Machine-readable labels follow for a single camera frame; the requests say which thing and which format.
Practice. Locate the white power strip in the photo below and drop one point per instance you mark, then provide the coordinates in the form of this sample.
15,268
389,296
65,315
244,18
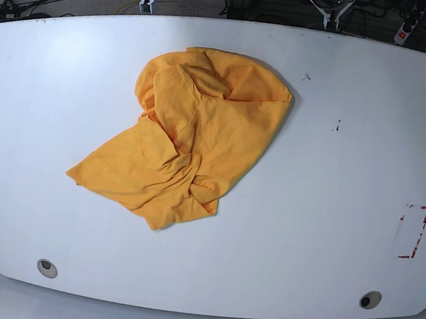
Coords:
410,22

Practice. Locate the table grommet hole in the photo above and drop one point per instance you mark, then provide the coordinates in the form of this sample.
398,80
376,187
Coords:
370,300
47,268

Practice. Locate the left table grommet hole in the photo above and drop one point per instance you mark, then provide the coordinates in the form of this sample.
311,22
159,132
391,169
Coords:
47,268

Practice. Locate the orange yellow T-shirt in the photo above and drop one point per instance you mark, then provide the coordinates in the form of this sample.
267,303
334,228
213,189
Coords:
208,117

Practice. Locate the right table grommet hole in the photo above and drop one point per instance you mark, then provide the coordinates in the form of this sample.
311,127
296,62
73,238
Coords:
370,300

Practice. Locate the red tape rectangle marking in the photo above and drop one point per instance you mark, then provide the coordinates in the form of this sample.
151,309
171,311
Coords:
410,231

